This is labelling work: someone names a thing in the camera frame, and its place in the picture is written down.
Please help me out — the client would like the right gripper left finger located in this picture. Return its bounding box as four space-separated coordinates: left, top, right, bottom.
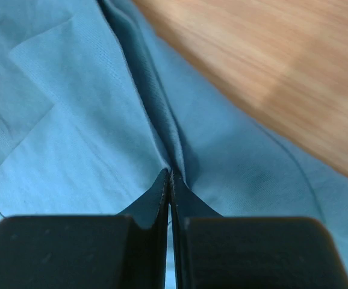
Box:
0 169 169 288

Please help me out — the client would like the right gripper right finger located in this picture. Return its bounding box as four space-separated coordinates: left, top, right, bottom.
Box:
170 172 348 288

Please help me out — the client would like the grey-blue t shirt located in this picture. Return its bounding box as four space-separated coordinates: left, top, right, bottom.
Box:
0 1 348 272

